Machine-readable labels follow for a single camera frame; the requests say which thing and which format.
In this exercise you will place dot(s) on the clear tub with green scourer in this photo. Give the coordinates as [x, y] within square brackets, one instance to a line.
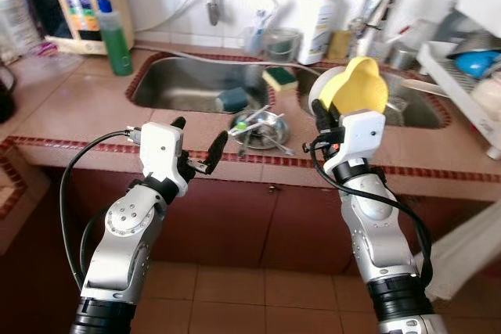
[282, 46]

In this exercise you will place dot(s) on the round steel dish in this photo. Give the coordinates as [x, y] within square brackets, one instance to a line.
[262, 134]

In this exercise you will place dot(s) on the yellow bowl grey suction base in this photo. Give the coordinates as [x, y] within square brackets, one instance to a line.
[360, 87]

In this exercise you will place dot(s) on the white hanging towel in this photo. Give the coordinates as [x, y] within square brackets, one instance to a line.
[466, 252]

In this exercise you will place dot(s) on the blue toothbrush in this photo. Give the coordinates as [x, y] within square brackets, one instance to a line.
[258, 19]

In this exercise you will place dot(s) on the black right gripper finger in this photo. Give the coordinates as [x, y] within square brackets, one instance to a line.
[323, 113]

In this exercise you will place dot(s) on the blue plastic bowl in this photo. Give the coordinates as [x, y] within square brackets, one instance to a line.
[476, 64]

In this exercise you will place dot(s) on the translucent toothbrush cup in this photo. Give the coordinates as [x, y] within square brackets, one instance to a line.
[254, 43]

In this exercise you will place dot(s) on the wooden spatula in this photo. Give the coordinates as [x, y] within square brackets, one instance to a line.
[423, 86]

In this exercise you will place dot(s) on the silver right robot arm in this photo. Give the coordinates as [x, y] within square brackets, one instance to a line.
[376, 232]

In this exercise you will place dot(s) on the green yellow sponge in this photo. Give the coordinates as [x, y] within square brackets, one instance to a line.
[279, 77]

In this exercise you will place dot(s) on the yellow cleaning pad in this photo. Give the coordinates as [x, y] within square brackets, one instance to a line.
[338, 46]

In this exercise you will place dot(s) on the white detergent bottle yellow cap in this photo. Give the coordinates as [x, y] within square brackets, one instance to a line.
[319, 29]

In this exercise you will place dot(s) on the blue plastic cup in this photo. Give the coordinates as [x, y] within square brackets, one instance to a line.
[233, 99]

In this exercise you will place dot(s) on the steel cup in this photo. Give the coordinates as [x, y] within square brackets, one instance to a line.
[401, 59]

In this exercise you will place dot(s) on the pink printed plastic packet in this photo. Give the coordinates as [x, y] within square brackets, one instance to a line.
[45, 48]

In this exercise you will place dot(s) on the beige water filter appliance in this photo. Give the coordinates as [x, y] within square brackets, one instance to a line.
[78, 5]

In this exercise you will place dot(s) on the white ceramic jug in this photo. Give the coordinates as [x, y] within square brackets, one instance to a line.
[487, 95]

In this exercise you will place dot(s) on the green bottle blue cap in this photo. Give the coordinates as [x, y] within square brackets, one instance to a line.
[116, 44]

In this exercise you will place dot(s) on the chrome sink faucet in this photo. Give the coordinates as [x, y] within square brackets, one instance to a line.
[368, 21]

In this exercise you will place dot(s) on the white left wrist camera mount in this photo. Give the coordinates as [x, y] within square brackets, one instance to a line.
[160, 150]

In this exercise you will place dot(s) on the brown kitchen cabinet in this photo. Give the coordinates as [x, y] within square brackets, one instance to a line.
[235, 224]

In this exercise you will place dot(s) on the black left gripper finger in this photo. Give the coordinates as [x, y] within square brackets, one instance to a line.
[179, 124]
[217, 152]

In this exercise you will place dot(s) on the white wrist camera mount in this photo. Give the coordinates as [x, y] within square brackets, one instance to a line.
[160, 150]
[360, 134]

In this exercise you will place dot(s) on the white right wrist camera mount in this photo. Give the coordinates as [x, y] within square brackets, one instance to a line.
[360, 134]

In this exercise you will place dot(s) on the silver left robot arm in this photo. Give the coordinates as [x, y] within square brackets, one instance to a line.
[125, 248]

